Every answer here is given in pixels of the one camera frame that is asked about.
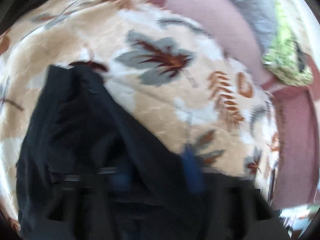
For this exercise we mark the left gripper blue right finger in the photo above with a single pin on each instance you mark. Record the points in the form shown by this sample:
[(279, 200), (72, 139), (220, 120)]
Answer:
[(193, 174)]

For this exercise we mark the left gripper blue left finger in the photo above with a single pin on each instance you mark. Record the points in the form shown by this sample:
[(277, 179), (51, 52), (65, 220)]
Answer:
[(120, 179)]

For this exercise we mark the black track pants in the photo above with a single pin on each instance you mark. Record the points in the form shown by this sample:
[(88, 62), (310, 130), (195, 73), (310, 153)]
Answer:
[(77, 128)]

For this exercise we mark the leaf-patterned fleece blanket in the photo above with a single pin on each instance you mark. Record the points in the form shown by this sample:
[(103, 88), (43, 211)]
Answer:
[(164, 69)]

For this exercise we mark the pink bed sheet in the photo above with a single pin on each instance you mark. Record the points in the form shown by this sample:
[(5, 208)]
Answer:
[(297, 174)]

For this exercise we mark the green patterned cloth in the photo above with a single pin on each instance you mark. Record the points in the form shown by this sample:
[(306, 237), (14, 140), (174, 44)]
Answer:
[(284, 57)]

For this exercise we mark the grey quilted blanket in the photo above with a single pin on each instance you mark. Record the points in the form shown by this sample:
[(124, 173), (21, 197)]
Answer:
[(261, 16)]

